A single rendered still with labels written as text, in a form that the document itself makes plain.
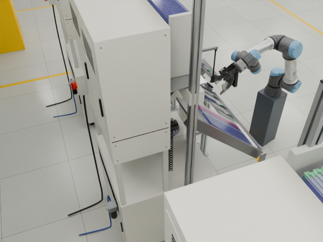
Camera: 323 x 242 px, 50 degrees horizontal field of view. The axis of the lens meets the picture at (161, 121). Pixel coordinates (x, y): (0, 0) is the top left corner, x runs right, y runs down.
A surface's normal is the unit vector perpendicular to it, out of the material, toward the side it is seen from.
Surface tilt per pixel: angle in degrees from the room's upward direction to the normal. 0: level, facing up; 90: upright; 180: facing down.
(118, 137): 90
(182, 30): 90
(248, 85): 0
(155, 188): 0
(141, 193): 0
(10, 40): 90
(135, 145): 90
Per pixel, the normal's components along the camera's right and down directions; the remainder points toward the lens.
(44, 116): -0.02, -0.74
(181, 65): 0.36, 0.62
